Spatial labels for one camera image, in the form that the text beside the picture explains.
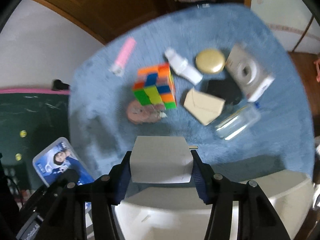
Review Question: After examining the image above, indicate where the blue photo card case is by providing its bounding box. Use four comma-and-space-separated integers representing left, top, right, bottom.
33, 137, 94, 187

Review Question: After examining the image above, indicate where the white square box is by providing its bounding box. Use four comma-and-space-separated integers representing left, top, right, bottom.
130, 136, 193, 184

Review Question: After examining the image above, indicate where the beige angular box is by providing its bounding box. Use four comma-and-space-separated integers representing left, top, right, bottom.
183, 88, 225, 126

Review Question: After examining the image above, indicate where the silver digital camera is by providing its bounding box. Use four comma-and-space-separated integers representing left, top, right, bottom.
225, 44, 275, 102

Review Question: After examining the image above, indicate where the colourful rubik's cube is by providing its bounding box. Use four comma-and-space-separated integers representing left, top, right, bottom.
132, 63, 177, 110

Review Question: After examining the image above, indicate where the gold round compact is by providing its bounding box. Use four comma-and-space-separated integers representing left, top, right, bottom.
195, 49, 226, 74

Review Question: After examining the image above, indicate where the white small box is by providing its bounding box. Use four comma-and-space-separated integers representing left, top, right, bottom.
164, 48, 203, 86

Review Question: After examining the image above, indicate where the white plastic tray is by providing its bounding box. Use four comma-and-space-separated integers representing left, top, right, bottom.
113, 170, 314, 239

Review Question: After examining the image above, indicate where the clear plastic case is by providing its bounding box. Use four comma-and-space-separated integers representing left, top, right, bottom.
215, 103, 261, 140

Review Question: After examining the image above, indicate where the black small box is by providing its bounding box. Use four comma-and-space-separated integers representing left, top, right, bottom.
204, 79, 243, 105

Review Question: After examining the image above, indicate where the blue fuzzy table cloth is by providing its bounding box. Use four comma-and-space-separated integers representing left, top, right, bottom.
69, 4, 315, 181

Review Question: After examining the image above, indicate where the pink utility knife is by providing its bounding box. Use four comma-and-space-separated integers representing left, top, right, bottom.
109, 37, 136, 77

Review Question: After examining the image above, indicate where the pink plastic stool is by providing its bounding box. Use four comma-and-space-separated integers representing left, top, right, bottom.
313, 58, 320, 83

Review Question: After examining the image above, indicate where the white sliding wardrobe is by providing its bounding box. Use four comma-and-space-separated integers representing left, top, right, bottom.
251, 0, 319, 54

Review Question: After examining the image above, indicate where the brown wooden door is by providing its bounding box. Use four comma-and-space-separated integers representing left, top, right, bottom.
33, 0, 176, 44

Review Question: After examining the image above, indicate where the green chalkboard pink frame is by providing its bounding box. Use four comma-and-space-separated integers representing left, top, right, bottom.
1, 88, 69, 203

